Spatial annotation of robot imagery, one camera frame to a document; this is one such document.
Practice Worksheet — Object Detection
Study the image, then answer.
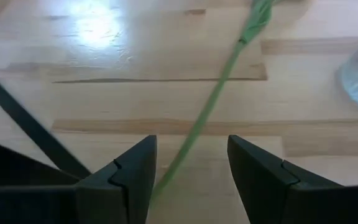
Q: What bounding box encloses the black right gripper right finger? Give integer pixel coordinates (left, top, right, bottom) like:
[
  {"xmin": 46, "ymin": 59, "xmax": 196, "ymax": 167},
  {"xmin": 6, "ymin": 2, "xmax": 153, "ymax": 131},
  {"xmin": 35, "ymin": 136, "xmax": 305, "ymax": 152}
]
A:
[{"xmin": 227, "ymin": 134, "xmax": 358, "ymax": 224}]

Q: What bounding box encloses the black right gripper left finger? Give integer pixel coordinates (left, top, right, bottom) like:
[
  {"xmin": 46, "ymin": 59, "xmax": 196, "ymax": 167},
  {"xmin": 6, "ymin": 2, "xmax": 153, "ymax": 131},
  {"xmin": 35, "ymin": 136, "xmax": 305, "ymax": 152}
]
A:
[{"xmin": 0, "ymin": 134, "xmax": 158, "ymax": 224}]

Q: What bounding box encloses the pink tulip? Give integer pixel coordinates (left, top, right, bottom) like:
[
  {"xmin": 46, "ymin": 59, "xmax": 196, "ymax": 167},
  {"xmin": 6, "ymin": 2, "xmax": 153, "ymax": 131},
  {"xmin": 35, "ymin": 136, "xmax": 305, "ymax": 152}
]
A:
[{"xmin": 149, "ymin": 0, "xmax": 276, "ymax": 206}]

